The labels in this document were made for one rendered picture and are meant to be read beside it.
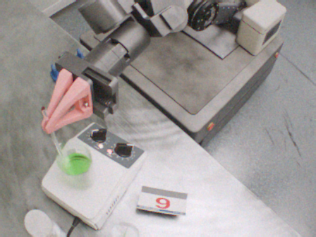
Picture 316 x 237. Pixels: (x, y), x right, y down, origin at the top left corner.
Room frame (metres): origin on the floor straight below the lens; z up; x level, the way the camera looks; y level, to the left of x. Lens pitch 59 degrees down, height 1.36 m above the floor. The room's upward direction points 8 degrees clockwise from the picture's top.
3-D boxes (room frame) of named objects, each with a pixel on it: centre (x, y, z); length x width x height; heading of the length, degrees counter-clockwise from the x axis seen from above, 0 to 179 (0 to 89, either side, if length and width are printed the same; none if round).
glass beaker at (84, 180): (0.18, 0.12, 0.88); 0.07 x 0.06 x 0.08; 73
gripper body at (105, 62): (0.28, 0.09, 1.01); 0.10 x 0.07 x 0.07; 64
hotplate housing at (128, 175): (0.20, 0.11, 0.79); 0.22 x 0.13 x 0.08; 158
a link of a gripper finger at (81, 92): (0.22, 0.13, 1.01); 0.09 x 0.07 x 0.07; 154
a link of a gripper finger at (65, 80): (0.21, 0.11, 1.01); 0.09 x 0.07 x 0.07; 154
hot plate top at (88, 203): (0.18, 0.12, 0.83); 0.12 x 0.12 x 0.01; 68
